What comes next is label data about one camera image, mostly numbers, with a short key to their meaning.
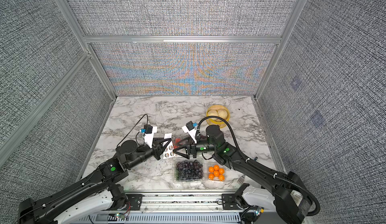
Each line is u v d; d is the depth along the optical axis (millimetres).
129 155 515
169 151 674
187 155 616
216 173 805
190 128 627
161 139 647
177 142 701
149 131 594
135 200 737
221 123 996
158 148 595
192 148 605
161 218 701
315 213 413
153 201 748
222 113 1012
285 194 394
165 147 661
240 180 799
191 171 780
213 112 1012
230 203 720
